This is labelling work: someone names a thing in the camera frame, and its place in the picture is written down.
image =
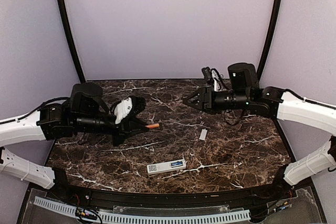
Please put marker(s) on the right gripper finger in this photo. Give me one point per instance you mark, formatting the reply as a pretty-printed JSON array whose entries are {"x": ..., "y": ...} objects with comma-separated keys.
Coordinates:
[
  {"x": 196, "y": 105},
  {"x": 195, "y": 96}
]

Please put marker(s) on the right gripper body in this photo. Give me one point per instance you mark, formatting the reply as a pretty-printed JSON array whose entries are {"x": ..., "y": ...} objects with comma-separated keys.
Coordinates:
[{"x": 211, "y": 106}]

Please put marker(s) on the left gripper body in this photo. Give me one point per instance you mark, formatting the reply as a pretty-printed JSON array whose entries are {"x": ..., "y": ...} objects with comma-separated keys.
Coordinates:
[{"x": 124, "y": 131}]

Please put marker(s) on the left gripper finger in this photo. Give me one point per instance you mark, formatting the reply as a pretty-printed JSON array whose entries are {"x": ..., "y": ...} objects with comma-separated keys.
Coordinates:
[
  {"x": 138, "y": 122},
  {"x": 139, "y": 130}
]

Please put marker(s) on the orange battery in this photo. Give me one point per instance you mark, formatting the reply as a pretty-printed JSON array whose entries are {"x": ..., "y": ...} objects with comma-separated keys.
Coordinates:
[{"x": 153, "y": 126}]

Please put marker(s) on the white battery cover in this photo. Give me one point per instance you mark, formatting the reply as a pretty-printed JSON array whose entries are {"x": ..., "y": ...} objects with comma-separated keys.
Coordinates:
[{"x": 203, "y": 134}]

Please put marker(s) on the white remote control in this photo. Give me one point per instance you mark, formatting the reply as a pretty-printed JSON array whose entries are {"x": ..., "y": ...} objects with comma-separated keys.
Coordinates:
[{"x": 164, "y": 167}]

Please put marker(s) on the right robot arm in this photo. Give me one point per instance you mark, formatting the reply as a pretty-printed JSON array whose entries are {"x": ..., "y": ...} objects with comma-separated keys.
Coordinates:
[{"x": 245, "y": 94}]

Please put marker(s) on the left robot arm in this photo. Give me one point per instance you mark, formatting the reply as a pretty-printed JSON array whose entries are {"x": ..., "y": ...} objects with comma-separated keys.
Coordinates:
[{"x": 84, "y": 111}]

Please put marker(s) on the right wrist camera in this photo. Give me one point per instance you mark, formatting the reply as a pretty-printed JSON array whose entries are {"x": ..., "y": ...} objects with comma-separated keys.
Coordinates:
[{"x": 213, "y": 78}]

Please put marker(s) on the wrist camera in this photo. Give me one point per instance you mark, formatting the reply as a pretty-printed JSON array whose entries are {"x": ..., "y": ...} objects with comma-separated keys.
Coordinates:
[
  {"x": 127, "y": 108},
  {"x": 213, "y": 78}
]

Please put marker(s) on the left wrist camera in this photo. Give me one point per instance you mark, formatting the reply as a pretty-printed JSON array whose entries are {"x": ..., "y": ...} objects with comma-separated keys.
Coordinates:
[{"x": 127, "y": 108}]

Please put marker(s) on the black front rail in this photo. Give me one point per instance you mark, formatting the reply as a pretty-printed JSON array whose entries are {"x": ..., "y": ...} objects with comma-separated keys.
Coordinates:
[{"x": 108, "y": 199}]

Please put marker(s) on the white slotted cable duct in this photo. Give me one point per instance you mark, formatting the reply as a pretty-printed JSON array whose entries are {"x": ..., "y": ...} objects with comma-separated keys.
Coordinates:
[{"x": 109, "y": 217}]

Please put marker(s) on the right black frame post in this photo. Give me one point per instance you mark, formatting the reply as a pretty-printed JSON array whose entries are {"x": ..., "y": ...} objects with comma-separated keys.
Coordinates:
[{"x": 269, "y": 37}]

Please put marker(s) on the black frame post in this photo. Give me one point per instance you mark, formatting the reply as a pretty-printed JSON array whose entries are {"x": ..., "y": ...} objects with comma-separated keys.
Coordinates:
[
  {"x": 70, "y": 40},
  {"x": 269, "y": 37}
]

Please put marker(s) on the left black frame post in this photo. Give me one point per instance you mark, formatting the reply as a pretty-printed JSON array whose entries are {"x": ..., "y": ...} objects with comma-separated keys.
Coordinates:
[{"x": 70, "y": 40}]

